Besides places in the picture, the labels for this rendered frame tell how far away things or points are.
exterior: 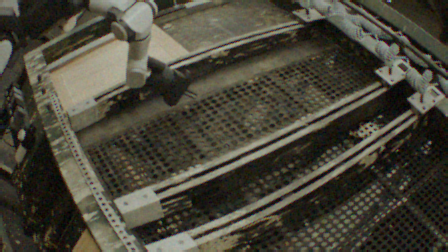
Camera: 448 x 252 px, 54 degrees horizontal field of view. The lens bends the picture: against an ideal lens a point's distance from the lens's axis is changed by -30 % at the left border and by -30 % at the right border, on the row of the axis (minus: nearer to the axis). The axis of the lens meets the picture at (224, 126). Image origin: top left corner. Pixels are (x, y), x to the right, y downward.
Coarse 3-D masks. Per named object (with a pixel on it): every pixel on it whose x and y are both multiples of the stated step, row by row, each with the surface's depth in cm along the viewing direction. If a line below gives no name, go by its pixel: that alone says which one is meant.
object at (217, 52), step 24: (288, 24) 222; (312, 24) 222; (216, 48) 210; (240, 48) 211; (264, 48) 216; (192, 72) 205; (96, 96) 193; (120, 96) 194; (144, 96) 200; (72, 120) 186; (96, 120) 193
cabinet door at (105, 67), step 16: (160, 32) 235; (112, 48) 231; (128, 48) 228; (160, 48) 224; (176, 48) 222; (80, 64) 225; (96, 64) 222; (112, 64) 220; (64, 80) 216; (80, 80) 214; (96, 80) 212; (112, 80) 210; (64, 96) 206; (80, 96) 205
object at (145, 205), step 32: (352, 96) 181; (384, 96) 184; (288, 128) 171; (320, 128) 171; (224, 160) 163; (256, 160) 163; (288, 160) 170; (160, 192) 156; (192, 192) 157; (128, 224) 151
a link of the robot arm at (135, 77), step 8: (128, 56) 166; (128, 64) 166; (136, 64) 166; (144, 64) 167; (128, 72) 167; (136, 72) 167; (144, 72) 168; (128, 80) 171; (136, 80) 171; (144, 80) 172
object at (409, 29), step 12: (348, 0) 274; (360, 0) 259; (372, 0) 254; (372, 12) 253; (384, 12) 246; (396, 12) 240; (396, 24) 238; (408, 24) 233; (408, 36) 231; (420, 36) 225; (432, 36) 220; (420, 48) 229; (432, 48) 218; (444, 48) 213; (444, 60) 211; (312, 156) 228; (156, 168) 210
